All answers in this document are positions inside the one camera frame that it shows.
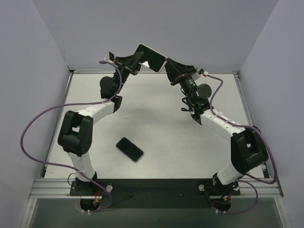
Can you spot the aluminium table frame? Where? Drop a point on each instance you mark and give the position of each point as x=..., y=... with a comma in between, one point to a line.
x=142, y=141

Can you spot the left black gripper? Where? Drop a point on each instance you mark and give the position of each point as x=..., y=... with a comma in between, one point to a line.
x=126, y=66

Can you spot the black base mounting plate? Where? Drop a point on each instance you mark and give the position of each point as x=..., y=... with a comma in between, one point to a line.
x=155, y=194

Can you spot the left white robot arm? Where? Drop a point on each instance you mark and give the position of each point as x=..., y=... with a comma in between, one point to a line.
x=76, y=132

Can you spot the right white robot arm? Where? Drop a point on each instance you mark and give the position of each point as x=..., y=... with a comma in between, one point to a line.
x=247, y=148

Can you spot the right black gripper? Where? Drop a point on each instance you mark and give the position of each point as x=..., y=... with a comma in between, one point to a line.
x=183, y=75

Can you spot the beige phone case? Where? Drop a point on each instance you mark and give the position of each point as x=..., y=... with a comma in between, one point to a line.
x=152, y=59

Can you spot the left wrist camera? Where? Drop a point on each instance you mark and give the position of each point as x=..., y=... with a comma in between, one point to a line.
x=109, y=57

